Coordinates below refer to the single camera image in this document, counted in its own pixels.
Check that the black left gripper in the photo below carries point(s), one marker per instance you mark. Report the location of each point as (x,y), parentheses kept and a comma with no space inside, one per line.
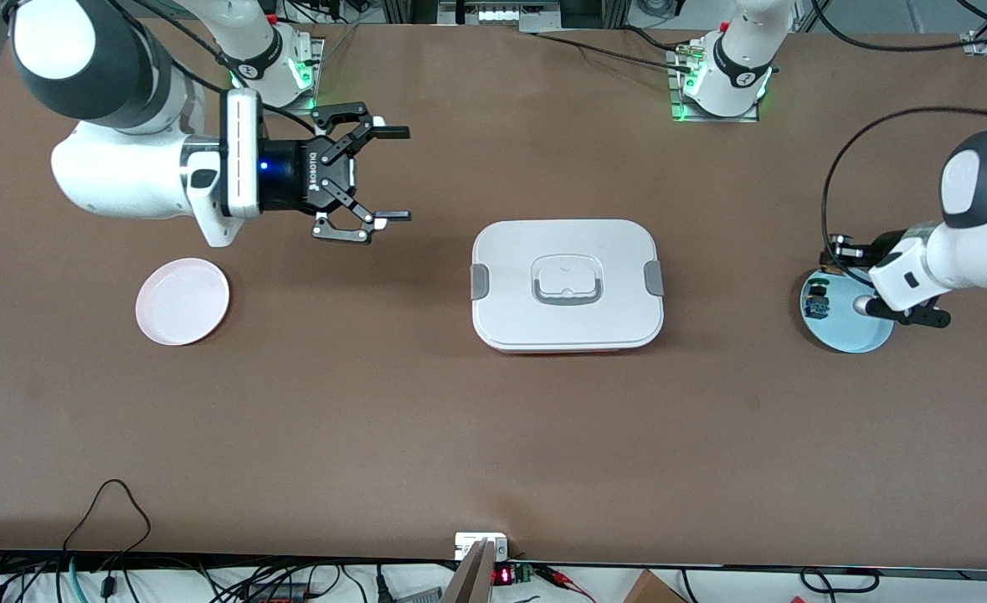
(885,247)

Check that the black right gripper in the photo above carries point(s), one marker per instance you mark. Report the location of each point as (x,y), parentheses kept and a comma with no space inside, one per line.
(299,175)

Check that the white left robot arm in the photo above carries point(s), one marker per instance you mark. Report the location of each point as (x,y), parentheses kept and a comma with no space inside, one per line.
(979,243)

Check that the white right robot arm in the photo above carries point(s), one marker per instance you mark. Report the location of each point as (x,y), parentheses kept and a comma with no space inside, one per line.
(125,180)

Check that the white lidded box grey clips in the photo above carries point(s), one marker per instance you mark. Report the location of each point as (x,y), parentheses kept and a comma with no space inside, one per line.
(568,318)

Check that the brown cardboard box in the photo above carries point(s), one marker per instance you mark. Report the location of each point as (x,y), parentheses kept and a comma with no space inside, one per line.
(652,589)

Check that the light blue round plate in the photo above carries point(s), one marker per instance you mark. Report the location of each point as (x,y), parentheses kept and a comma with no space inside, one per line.
(845,332)

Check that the pale pink round plate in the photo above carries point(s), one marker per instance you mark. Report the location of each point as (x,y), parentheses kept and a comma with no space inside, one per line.
(182,301)

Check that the grey device with sockets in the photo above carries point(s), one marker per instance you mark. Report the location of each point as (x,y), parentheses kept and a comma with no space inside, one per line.
(497,12)

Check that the red digit display module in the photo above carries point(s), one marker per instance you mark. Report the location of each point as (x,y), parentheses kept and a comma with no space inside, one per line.
(506,575)

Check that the red test clip lead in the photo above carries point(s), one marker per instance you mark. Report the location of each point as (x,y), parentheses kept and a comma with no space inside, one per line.
(564,579)

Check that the green push button switch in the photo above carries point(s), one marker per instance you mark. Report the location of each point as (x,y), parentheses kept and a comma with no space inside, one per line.
(816,301)

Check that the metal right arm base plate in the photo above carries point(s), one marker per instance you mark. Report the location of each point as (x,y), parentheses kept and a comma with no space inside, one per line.
(313,71)

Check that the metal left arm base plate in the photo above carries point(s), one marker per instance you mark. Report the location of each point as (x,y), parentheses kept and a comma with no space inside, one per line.
(679,105)

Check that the small white mount block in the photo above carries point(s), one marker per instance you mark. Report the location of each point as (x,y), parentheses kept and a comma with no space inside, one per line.
(468,543)

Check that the grey slanted post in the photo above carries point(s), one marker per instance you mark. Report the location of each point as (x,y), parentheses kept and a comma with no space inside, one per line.
(470,582)

